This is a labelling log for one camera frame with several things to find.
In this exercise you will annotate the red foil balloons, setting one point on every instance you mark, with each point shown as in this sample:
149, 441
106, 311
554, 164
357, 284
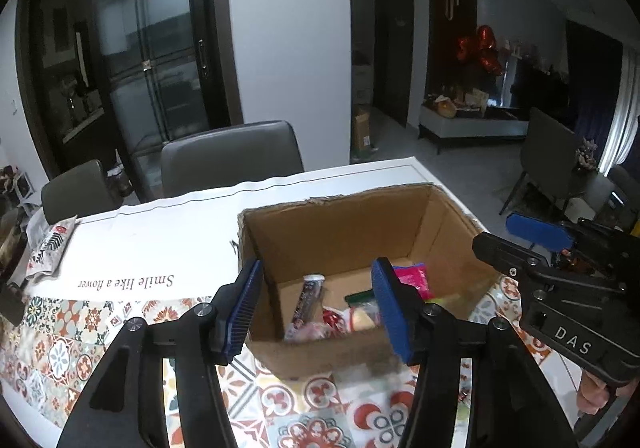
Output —
480, 48

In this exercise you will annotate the white yellow cake packet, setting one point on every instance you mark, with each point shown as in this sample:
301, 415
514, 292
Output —
362, 315

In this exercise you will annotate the dark framed glass door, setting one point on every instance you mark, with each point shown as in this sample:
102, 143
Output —
145, 38

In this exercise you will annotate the patterned white tablecloth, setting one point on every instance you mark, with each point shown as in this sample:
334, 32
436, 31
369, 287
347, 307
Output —
150, 238

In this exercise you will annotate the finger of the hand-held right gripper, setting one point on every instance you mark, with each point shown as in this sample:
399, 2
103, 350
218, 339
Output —
537, 228
507, 255

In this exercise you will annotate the dark grey dining chair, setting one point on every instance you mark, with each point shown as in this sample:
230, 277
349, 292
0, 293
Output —
547, 153

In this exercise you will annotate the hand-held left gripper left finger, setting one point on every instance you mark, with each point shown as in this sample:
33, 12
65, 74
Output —
242, 313

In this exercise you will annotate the white low cabinet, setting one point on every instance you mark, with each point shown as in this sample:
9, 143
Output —
470, 123

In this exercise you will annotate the dark long stick packet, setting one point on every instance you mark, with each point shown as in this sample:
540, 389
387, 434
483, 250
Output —
306, 303

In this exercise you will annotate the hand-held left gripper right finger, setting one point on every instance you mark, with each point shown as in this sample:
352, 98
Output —
392, 313

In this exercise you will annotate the pink snack packet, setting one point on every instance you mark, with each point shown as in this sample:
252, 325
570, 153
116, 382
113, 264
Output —
412, 280

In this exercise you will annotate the green snack packet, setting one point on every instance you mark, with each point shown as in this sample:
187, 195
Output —
359, 298

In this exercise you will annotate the patterned tissue pack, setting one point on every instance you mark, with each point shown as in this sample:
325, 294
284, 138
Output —
50, 245

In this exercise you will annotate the brown cardboard box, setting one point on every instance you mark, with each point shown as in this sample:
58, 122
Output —
325, 238

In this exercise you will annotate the dried flower bunch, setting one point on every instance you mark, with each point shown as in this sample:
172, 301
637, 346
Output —
586, 156

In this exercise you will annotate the tall cardboard box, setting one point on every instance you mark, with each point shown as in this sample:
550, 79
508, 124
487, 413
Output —
362, 131

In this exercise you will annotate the red white snack packet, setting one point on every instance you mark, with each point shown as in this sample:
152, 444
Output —
335, 318

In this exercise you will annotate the person's right hand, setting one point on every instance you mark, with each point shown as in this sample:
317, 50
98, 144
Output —
592, 393

